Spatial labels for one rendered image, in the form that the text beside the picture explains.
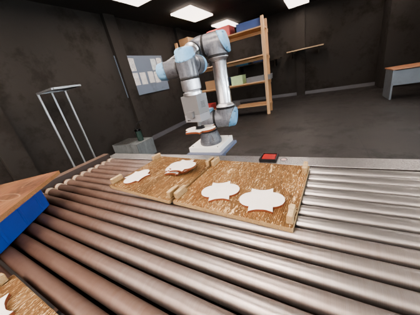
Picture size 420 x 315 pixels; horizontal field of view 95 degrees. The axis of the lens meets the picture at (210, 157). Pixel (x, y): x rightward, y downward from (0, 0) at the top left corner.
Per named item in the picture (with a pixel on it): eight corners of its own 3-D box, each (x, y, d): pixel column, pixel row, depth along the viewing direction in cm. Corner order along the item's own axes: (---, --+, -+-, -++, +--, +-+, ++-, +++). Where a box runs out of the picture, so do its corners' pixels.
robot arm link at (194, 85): (190, 79, 70) (175, 82, 75) (193, 92, 71) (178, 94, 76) (203, 77, 75) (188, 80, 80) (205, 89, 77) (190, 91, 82)
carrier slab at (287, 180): (219, 162, 97) (218, 159, 97) (309, 169, 75) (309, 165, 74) (173, 204, 71) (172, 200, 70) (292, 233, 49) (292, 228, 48)
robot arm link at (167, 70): (186, 37, 116) (149, 62, 81) (203, 32, 112) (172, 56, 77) (192, 57, 123) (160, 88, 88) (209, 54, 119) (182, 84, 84)
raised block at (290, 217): (290, 209, 55) (289, 202, 54) (297, 210, 54) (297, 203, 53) (285, 224, 50) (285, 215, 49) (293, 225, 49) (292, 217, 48)
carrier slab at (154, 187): (161, 158, 120) (160, 155, 120) (217, 163, 97) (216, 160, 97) (110, 188, 94) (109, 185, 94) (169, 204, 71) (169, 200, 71)
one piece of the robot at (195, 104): (171, 89, 74) (182, 129, 80) (188, 85, 69) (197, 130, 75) (189, 85, 81) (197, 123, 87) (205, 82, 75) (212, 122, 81)
